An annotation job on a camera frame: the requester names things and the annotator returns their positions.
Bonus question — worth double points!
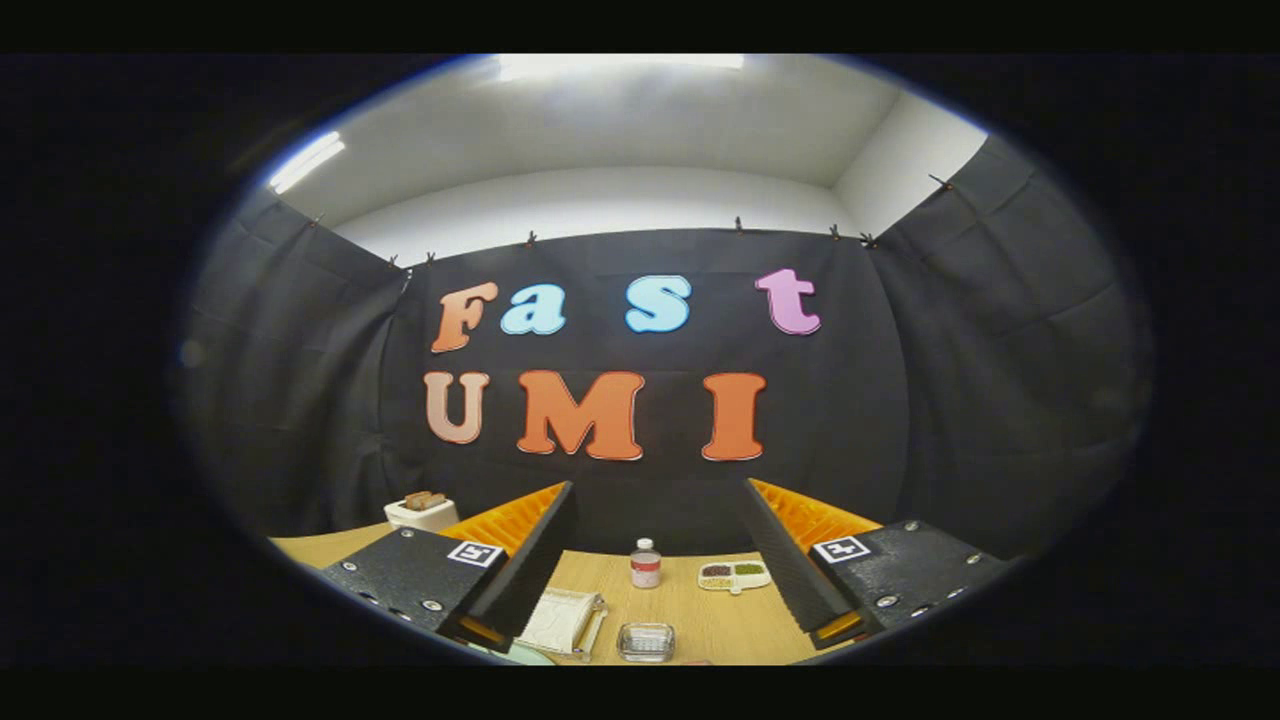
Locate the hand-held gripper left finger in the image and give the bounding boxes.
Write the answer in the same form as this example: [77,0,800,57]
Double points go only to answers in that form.
[320,480,579,653]

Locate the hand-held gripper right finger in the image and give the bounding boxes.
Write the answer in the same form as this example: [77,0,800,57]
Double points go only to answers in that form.
[742,478,1011,649]

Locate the white wire dish rack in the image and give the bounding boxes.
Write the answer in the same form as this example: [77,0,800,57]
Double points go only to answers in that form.
[515,587,609,663]

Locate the pale green plate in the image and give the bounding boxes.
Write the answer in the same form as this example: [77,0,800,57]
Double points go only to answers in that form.
[468,640,557,666]

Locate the metal wire basket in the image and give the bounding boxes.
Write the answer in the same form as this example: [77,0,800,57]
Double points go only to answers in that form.
[616,621,676,664]

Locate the white divided tray of beans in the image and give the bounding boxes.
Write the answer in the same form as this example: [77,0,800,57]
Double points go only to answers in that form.
[697,560,772,595]

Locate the white toaster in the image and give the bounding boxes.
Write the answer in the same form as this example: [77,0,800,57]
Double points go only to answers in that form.
[384,492,460,533]

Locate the long ceiling light strip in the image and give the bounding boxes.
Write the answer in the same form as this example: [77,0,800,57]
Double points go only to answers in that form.
[268,131,347,195]

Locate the wide ceiling light panel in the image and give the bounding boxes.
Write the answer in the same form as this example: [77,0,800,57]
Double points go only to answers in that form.
[497,54,746,81]

